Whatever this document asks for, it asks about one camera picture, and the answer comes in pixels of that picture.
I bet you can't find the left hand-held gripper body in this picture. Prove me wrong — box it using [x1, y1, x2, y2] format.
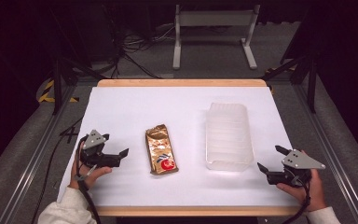
[79, 129, 121, 169]

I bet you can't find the white table cover sheet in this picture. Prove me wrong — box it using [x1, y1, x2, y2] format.
[56, 86, 301, 208]

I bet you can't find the black tripod stand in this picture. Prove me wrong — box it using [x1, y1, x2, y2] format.
[50, 57, 107, 117]
[260, 53, 320, 115]

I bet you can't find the translucent plastic container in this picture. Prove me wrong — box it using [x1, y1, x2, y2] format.
[204, 102, 255, 173]

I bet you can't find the person's left hand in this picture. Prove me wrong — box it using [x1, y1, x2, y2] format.
[67, 146, 114, 191]

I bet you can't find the thin black floor cable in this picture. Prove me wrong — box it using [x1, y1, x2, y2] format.
[30, 116, 86, 224]

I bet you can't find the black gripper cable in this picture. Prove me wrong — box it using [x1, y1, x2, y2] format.
[76, 134, 103, 224]
[281, 178, 312, 224]

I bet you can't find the white metal stand frame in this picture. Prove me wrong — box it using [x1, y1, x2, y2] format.
[172, 4, 261, 71]

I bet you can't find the person's right hand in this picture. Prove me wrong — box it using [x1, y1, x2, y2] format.
[276, 150, 328, 213]

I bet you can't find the bundle of floor cables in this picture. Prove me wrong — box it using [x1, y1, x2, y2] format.
[104, 23, 182, 79]

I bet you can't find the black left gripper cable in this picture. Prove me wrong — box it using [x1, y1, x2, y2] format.
[76, 134, 103, 224]

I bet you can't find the wooden table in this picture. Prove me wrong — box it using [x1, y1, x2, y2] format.
[56, 78, 303, 217]

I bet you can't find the aluminium floor rail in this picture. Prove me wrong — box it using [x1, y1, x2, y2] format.
[293, 83, 358, 224]
[0, 85, 77, 224]

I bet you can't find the gold foil snack packet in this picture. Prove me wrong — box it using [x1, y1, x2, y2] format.
[145, 123, 180, 176]

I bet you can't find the yellow black hazard tape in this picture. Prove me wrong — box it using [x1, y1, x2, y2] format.
[36, 78, 80, 104]

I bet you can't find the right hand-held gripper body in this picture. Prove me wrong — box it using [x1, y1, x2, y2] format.
[265, 148, 326, 189]

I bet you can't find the black tape cross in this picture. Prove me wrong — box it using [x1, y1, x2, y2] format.
[59, 125, 79, 145]

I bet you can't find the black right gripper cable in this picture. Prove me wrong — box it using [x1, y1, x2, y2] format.
[281, 178, 312, 224]

